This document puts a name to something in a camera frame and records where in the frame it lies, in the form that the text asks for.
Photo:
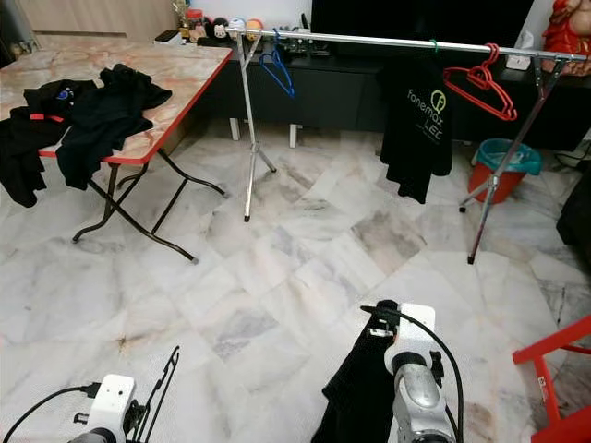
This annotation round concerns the black plastic hanger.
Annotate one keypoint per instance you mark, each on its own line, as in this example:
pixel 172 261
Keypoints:
pixel 174 355

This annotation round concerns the black printed t-shirt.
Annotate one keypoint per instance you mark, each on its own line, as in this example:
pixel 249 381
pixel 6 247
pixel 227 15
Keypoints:
pixel 351 397
pixel 417 129

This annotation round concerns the blue plastic hanger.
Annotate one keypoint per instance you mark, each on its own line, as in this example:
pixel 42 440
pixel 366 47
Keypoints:
pixel 291 92

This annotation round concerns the green plastic hanger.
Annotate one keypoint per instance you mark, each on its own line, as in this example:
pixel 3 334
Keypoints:
pixel 434 46

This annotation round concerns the red plastic hanger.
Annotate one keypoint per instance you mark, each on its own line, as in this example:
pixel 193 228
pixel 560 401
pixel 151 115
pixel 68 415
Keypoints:
pixel 480 95
pixel 510 113

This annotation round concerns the black garment red stripe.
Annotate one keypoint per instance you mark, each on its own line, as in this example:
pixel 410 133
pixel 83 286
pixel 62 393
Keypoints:
pixel 23 157

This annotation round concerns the light wooden cabinet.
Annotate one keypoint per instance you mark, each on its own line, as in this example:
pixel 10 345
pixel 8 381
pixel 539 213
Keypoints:
pixel 92 18

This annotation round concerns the white box black top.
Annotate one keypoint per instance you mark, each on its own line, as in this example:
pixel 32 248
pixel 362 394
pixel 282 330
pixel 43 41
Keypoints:
pixel 168 38

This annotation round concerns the red lid glass jar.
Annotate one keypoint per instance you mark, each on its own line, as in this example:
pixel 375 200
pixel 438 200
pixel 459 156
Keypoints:
pixel 195 26

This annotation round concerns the black white mouse plush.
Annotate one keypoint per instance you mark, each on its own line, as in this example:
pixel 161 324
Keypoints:
pixel 218 28

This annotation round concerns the white blue round plush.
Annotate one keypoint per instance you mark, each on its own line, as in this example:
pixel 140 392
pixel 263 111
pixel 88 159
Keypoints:
pixel 236 25

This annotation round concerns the black tv console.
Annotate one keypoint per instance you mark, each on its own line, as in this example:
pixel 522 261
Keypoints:
pixel 332 101

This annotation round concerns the silver metal clothes rack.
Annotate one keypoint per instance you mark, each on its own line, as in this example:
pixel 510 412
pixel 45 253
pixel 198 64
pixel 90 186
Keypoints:
pixel 332 39

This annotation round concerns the black television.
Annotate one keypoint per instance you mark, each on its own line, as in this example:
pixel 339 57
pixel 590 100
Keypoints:
pixel 416 17

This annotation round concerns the red bucket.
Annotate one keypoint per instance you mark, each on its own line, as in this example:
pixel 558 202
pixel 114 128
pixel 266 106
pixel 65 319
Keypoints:
pixel 494 189

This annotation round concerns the red gold buddha statue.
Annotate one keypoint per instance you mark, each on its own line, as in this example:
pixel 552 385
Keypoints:
pixel 568 32

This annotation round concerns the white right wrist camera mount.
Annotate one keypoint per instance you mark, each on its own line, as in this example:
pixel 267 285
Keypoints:
pixel 411 332

